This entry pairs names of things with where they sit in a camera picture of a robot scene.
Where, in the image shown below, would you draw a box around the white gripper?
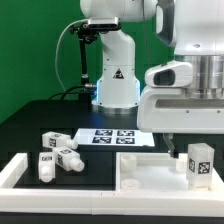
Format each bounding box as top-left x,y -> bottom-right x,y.
137,86 -> 224,158

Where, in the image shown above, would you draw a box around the white square tabletop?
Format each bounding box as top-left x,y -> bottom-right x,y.
116,153 -> 224,202

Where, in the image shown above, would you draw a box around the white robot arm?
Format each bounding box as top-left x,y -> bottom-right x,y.
80,0 -> 224,145

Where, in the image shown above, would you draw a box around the white tag base sheet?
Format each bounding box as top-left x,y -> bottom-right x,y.
74,128 -> 155,147

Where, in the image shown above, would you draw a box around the white U-shaped fence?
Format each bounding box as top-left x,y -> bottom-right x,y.
0,153 -> 224,217

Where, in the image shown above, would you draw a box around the black cables on table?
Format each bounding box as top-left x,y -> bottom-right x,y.
49,84 -> 98,101

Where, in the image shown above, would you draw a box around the black camera stand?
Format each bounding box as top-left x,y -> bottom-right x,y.
70,25 -> 98,101

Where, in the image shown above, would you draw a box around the grey mounted camera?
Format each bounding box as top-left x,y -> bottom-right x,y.
85,17 -> 120,32

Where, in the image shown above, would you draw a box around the white camera cable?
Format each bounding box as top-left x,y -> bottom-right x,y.
54,18 -> 89,100

